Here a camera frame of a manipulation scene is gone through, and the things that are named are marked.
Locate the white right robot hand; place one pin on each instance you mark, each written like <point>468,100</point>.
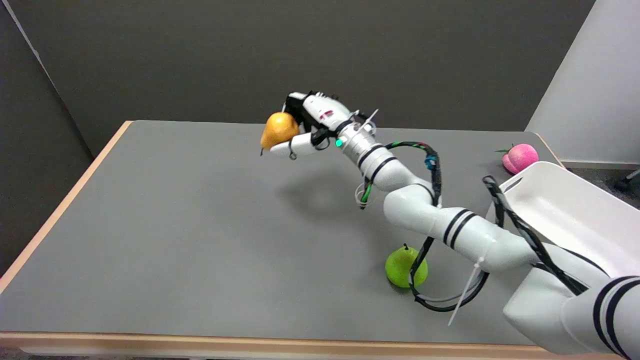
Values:
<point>320,111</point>

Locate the yellow pear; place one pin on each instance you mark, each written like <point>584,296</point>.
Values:
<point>280,129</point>

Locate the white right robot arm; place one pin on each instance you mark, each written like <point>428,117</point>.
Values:
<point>430,210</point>

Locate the green pear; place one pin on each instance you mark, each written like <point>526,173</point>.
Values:
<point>400,266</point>

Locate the white plastic box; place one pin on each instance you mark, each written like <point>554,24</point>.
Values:
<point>565,215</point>

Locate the pink peach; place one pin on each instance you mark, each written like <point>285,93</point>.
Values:
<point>520,157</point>

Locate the black chair leg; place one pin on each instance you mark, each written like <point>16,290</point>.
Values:
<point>627,181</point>

